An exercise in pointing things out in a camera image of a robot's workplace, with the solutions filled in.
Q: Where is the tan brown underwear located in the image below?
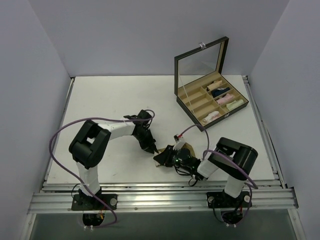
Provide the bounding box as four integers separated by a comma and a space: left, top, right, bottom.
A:
153, 143, 195, 167

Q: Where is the white underwear pink trim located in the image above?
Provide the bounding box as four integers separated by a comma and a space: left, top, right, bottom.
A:
201, 110, 220, 125

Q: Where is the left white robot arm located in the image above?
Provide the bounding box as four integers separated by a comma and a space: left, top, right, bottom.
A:
68, 109, 158, 210

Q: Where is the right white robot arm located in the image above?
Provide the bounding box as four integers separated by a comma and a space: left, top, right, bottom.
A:
153, 135, 258, 207

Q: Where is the navy rolled underwear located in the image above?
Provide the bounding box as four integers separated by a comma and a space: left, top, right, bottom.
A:
211, 87, 230, 98

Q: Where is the pale green rolled underwear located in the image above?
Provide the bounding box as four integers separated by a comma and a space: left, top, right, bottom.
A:
225, 99, 244, 111

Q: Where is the pink rolled underwear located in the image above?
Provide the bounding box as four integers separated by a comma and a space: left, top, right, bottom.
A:
216, 93, 235, 105

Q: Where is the beige rolled underwear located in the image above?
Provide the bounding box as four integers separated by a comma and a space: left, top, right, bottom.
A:
206, 80, 223, 92

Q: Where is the black compartment storage box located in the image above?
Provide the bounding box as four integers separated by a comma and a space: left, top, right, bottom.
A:
174, 36, 249, 132

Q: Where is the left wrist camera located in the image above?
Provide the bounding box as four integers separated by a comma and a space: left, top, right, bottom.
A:
137, 109, 153, 123

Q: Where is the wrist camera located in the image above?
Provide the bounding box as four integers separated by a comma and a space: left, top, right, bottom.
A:
173, 134, 186, 150
137, 109, 153, 123

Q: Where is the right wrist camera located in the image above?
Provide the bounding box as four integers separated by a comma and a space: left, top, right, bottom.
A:
173, 134, 186, 150

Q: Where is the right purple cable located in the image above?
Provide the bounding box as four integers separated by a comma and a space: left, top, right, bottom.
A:
178, 124, 259, 223

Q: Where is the purple cable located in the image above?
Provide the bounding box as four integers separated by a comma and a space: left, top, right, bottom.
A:
48, 108, 156, 229
178, 124, 259, 223

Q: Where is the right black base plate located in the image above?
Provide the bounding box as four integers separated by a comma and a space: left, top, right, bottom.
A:
206, 191, 252, 209

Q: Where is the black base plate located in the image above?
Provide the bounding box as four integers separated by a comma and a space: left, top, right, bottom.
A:
71, 193, 118, 211
206, 191, 252, 209

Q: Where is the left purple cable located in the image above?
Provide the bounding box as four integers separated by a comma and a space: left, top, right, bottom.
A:
48, 108, 156, 229

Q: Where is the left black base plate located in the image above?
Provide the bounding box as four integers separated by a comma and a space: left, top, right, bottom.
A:
71, 193, 118, 211

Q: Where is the aluminium rail frame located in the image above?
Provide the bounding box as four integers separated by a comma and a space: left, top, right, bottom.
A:
26, 76, 299, 216

